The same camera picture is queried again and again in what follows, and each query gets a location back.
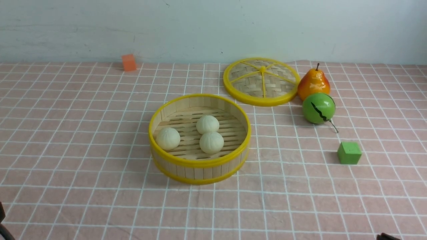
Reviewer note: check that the white bun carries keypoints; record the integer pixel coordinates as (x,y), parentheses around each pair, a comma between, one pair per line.
(211,142)
(207,123)
(168,138)

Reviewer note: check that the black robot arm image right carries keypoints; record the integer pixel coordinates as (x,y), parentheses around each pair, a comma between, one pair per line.
(384,236)

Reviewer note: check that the black robot arm image left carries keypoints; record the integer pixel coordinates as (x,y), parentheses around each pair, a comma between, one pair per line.
(4,232)

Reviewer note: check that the yellow bamboo steamer tray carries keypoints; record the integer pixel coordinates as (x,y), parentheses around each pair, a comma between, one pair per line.
(187,163)

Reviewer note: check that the yellow bamboo steamer lid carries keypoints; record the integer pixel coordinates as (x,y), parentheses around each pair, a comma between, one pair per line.
(261,82)

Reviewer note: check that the orange cube block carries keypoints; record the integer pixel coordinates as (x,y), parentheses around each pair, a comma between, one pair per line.
(129,63)

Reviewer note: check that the green toy melon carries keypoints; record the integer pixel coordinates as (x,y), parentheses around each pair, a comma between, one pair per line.
(319,108)

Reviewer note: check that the orange yellow toy pear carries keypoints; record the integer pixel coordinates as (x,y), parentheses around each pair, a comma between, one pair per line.
(313,82)

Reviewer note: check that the green cube block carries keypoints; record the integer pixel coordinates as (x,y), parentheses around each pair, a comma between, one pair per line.
(349,153)

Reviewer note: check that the pink checkered tablecloth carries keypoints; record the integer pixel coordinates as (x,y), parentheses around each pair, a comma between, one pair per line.
(75,160)

